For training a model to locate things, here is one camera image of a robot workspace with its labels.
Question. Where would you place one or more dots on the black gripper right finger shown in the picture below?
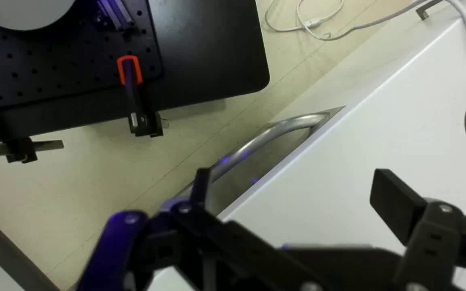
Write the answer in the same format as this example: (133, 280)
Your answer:
(437, 243)

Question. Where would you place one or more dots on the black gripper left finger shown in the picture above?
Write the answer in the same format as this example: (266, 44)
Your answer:
(227, 253)

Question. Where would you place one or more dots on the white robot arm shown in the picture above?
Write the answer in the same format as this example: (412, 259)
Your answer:
(23, 10)

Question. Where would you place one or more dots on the black base board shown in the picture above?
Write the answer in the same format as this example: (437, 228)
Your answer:
(211, 49)

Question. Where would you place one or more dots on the black clamp jaw steel bar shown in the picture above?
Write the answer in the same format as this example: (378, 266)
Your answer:
(22, 151)

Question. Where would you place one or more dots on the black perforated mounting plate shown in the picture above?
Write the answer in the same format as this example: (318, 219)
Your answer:
(56, 65)

